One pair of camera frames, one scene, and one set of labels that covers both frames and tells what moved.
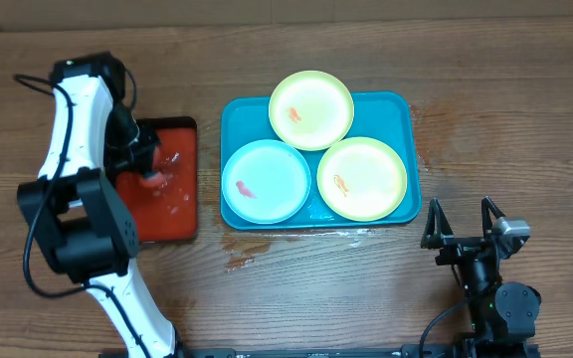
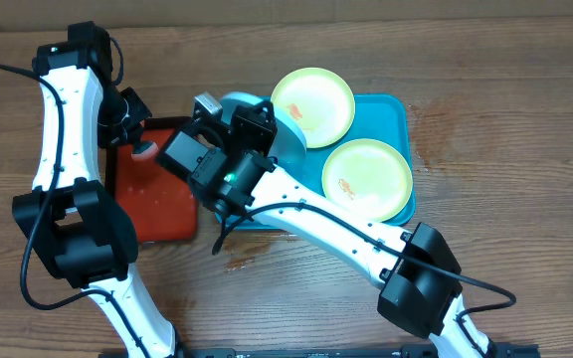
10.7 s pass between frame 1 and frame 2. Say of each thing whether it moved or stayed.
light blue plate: moved
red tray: stayed
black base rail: stayed
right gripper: moved
